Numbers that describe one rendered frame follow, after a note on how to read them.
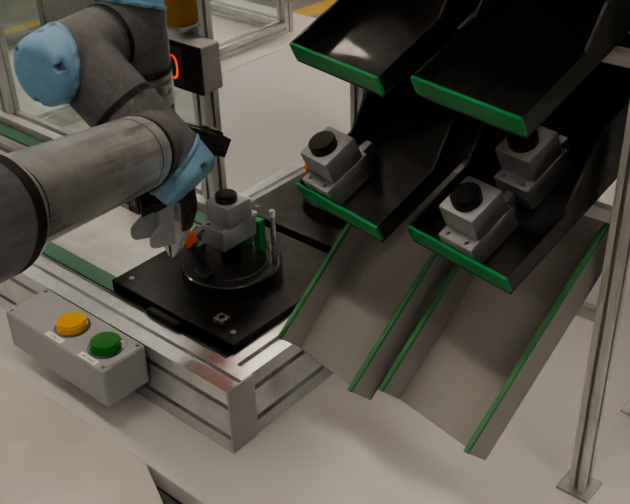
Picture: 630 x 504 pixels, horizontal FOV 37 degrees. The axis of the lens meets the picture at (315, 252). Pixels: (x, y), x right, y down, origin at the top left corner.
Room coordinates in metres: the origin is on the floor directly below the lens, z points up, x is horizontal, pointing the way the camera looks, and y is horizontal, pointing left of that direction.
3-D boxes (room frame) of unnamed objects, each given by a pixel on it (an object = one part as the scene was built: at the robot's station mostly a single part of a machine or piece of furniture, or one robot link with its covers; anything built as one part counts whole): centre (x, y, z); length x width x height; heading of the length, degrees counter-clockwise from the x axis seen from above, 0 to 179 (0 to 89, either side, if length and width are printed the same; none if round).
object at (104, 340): (0.96, 0.27, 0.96); 0.04 x 0.04 x 0.02
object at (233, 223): (1.11, 0.11, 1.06); 0.08 x 0.04 x 0.07; 138
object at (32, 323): (1.00, 0.32, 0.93); 0.21 x 0.07 x 0.06; 48
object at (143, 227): (1.03, 0.21, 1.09); 0.06 x 0.03 x 0.09; 138
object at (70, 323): (1.00, 0.32, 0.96); 0.04 x 0.04 x 0.02
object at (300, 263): (1.11, 0.12, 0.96); 0.24 x 0.24 x 0.02; 48
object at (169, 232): (1.01, 0.18, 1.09); 0.06 x 0.03 x 0.09; 138
